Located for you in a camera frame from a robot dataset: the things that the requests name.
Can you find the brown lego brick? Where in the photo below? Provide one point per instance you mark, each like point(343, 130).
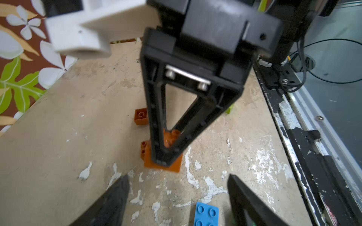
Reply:
point(141, 117)
point(162, 158)

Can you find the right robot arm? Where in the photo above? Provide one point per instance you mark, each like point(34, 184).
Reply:
point(296, 17)

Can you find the light blue long lego brick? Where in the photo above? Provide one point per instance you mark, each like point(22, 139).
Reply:
point(206, 215)

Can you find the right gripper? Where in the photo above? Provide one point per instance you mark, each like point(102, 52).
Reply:
point(230, 34)

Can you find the lime green lego brick front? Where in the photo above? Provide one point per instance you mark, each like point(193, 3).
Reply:
point(229, 110)

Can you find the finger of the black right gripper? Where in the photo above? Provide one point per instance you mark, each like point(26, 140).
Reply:
point(163, 63)

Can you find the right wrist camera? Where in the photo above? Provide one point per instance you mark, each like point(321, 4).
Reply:
point(85, 29)

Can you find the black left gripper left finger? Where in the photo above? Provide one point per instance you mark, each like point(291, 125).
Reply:
point(109, 209)

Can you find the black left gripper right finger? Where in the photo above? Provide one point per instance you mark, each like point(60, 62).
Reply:
point(247, 208)

